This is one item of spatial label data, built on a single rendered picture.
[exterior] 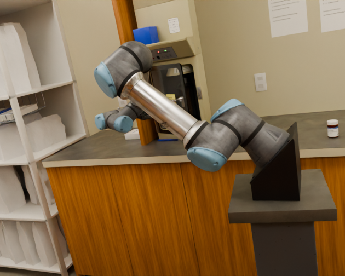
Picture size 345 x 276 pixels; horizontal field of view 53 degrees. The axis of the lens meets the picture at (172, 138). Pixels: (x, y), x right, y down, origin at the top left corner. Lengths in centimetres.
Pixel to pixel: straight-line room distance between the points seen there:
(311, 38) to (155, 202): 132
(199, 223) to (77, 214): 82
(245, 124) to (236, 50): 123
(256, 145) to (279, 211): 22
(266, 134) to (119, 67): 53
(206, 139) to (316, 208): 38
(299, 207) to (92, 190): 137
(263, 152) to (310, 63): 122
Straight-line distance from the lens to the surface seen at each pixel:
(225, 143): 110
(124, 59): 120
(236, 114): 115
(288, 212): 113
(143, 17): 206
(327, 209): 114
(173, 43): 188
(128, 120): 153
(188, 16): 196
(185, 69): 202
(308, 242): 126
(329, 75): 231
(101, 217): 224
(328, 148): 164
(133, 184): 201
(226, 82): 237
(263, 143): 115
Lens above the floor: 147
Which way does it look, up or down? 14 degrees down
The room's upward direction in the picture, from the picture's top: 10 degrees counter-clockwise
